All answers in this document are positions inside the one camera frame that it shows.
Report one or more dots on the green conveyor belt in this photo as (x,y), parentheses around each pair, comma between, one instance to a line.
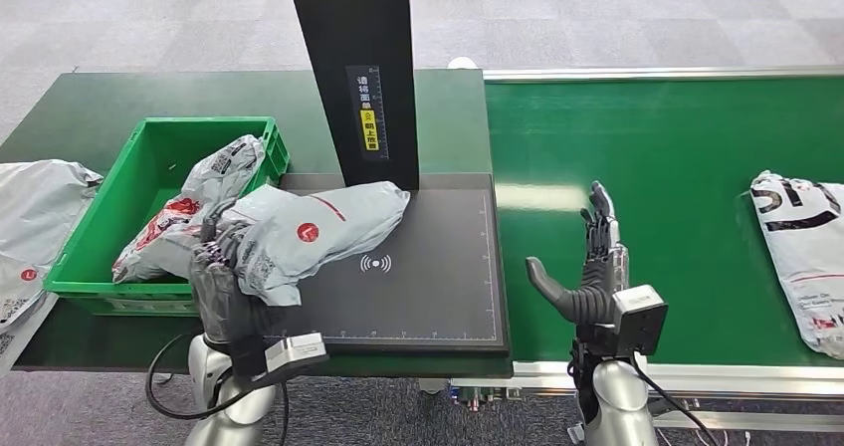
(679,166)

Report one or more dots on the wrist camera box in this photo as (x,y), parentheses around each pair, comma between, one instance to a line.
(297,351)
(639,318)

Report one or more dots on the grey package with red dot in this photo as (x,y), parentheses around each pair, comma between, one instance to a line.
(316,225)

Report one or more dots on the grey package with black stripes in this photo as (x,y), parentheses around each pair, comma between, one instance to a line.
(804,265)

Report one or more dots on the green plastic crate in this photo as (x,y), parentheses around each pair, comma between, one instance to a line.
(142,159)

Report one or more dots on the dark green table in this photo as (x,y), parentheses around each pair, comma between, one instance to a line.
(99,100)

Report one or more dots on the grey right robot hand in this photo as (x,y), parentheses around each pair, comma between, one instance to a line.
(597,271)

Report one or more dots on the aluminium conveyor frame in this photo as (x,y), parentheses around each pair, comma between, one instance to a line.
(725,380)

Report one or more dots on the white flat mailer sheet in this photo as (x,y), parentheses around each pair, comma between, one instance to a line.
(13,354)

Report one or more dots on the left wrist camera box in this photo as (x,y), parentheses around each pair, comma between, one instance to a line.
(297,351)

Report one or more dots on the yellow and black label sticker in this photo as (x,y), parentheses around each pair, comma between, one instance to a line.
(369,130)

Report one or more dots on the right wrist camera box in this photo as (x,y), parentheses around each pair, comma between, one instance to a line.
(639,318)

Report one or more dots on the large plain grey package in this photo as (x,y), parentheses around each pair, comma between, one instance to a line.
(39,212)

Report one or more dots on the black inbound scanner machine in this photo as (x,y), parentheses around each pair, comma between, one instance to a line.
(428,285)

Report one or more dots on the white round knob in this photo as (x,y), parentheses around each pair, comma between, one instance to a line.
(462,64)

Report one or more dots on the grey package with red print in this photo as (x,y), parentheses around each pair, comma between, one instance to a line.
(217,166)

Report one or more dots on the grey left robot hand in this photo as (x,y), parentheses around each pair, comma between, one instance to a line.
(221,298)

